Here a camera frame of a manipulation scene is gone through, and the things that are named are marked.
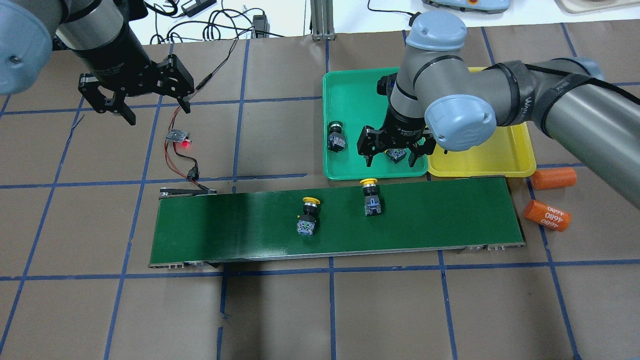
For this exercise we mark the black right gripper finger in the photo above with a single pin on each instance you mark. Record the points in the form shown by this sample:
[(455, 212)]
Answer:
[(368, 157), (413, 157)]

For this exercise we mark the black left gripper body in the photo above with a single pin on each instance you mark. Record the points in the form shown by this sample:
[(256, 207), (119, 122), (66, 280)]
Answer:
[(116, 62)]

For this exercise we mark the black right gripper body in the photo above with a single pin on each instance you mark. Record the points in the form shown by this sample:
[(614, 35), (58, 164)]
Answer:
[(404, 125)]

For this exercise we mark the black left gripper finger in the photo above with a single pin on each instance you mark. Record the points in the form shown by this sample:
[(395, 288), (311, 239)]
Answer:
[(184, 103), (128, 115)]

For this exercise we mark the green push button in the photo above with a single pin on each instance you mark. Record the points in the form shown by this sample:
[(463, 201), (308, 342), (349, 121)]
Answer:
[(396, 155), (336, 140)]

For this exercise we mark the yellow push button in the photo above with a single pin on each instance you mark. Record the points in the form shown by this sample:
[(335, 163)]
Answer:
[(372, 202), (307, 221)]

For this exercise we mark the orange cylinder with 4680 print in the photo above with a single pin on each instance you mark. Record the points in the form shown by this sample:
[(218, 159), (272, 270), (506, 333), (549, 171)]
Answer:
[(547, 216)]

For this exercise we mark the plain orange cylinder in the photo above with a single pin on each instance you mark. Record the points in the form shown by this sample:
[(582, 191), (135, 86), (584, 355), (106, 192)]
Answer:
[(554, 178)]

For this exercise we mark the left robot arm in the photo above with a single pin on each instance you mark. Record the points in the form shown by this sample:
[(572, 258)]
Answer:
[(99, 33)]

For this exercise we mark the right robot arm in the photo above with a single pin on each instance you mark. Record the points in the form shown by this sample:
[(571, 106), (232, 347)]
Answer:
[(435, 100)]

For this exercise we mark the small controller board red LED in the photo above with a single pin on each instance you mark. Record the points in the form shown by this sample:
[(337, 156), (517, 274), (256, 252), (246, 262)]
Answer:
[(179, 137)]

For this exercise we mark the green plastic tray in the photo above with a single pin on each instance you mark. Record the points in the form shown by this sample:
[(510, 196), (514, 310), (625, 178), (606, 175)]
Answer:
[(350, 97)]

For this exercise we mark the yellow plastic tray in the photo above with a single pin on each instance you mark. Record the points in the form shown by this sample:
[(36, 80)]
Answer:
[(508, 152)]

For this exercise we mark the black power adapter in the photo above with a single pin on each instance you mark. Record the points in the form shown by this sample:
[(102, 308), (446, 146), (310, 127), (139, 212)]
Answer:
[(425, 20)]

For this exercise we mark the green conveyor belt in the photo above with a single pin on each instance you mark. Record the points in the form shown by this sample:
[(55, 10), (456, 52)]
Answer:
[(416, 216)]

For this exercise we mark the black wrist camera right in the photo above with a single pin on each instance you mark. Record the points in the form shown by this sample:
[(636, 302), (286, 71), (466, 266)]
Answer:
[(385, 84)]

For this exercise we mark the aluminium profile post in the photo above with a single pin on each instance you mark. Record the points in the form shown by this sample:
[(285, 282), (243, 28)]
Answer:
[(322, 20)]

